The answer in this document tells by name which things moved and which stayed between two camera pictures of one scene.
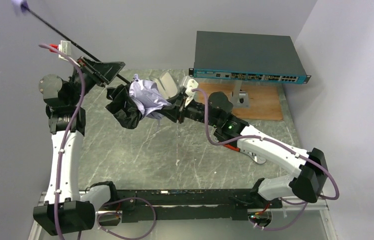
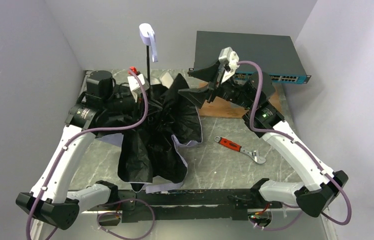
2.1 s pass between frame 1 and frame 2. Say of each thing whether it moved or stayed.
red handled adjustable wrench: stayed
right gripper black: moved
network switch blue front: stayed
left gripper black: moved
